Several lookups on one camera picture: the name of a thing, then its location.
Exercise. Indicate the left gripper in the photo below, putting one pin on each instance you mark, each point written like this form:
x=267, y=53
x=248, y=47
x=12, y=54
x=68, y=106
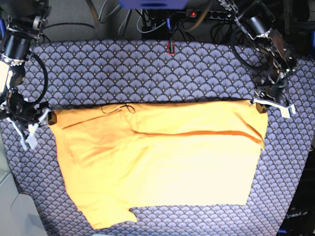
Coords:
x=271, y=93

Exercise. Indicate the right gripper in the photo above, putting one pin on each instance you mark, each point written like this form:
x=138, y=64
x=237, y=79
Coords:
x=25, y=116

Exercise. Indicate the yellow T-shirt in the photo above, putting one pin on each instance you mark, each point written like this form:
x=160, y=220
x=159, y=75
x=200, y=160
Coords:
x=163, y=155

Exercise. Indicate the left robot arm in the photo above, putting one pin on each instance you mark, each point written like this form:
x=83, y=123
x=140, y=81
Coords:
x=255, y=20

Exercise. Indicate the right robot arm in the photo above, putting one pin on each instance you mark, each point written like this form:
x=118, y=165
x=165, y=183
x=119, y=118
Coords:
x=26, y=22

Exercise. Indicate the blue fan-patterned tablecloth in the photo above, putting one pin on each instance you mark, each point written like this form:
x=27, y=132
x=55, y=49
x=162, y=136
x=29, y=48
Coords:
x=87, y=73

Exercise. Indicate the thin black thread loop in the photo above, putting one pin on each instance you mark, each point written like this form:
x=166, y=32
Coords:
x=129, y=108

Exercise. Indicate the grey plastic bin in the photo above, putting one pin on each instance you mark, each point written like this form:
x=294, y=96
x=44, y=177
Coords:
x=18, y=213

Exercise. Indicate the red-black table clamp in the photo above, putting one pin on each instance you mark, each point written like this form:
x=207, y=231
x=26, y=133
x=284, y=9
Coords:
x=171, y=47

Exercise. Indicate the black power strip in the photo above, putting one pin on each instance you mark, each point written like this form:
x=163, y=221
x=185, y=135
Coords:
x=212, y=14

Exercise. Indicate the black OpenArm box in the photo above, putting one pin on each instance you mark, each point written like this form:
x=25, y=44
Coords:
x=300, y=218

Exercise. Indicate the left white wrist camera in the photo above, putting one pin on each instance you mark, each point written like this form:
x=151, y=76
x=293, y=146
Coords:
x=287, y=111

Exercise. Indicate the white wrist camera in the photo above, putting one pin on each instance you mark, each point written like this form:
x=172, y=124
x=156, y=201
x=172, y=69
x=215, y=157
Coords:
x=287, y=111
x=30, y=142

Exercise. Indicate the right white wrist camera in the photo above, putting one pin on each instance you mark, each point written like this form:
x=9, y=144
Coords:
x=30, y=142

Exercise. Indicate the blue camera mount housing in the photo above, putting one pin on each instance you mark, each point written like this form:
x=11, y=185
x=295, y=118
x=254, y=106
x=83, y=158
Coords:
x=153, y=4

